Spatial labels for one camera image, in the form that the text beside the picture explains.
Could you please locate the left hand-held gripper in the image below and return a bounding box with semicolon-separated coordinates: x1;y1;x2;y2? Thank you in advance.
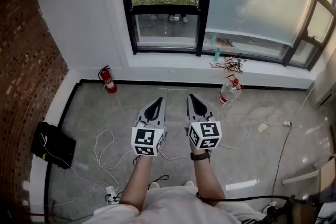
131;97;167;158

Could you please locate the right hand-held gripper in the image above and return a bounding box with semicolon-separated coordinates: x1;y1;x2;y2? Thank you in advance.
186;93;223;151

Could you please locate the person's right forearm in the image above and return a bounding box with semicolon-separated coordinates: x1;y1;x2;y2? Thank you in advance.
190;148;227;205

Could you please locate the person's left forearm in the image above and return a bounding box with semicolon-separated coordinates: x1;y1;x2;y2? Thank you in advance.
119;155;155;215

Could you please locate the large clear water bottle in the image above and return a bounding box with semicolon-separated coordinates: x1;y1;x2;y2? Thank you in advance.
218;78;244;110

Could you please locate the brown wristwatch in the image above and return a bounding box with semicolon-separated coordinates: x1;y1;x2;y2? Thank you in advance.
190;151;212;162

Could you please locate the red fire extinguisher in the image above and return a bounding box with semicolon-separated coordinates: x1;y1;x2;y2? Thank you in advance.
98;65;118;94

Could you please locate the white power strip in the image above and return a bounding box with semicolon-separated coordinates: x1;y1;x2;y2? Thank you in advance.
105;185;118;204

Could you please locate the person's white shirt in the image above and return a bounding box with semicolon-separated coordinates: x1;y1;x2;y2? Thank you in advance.
83;185;266;224

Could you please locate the black bag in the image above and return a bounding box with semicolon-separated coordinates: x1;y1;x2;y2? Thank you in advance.
30;121;77;170

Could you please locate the white furniture piece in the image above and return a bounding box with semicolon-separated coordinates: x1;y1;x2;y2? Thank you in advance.
281;153;336;186

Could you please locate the dark equipment pack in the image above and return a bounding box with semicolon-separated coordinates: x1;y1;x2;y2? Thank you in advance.
261;190;336;224

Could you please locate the white power cable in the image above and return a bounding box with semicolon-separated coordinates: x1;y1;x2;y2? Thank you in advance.
93;128;138;192
38;133;109;208

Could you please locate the thin black cable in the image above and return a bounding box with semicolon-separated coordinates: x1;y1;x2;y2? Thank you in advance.
269;125;293;208

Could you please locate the thick black cable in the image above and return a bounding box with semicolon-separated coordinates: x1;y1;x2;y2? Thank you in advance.
196;192;303;203

